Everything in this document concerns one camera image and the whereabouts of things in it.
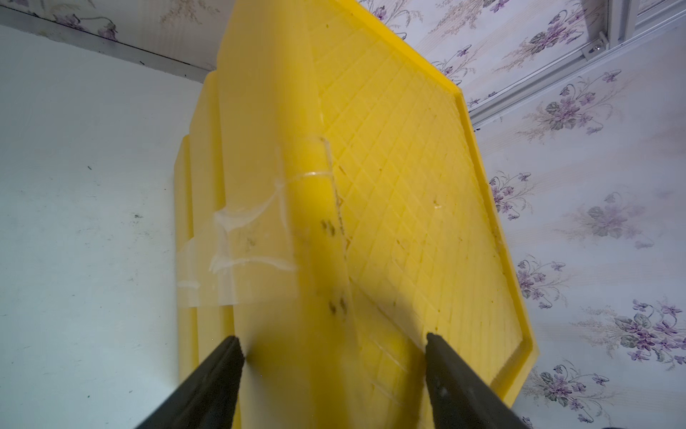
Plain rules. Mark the yellow plastic drawer cabinet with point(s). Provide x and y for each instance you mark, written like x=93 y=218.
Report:
x=332 y=218

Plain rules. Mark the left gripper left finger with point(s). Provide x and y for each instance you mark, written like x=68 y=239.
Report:
x=208 y=398

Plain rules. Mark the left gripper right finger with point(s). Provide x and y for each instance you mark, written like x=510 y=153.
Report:
x=461 y=399

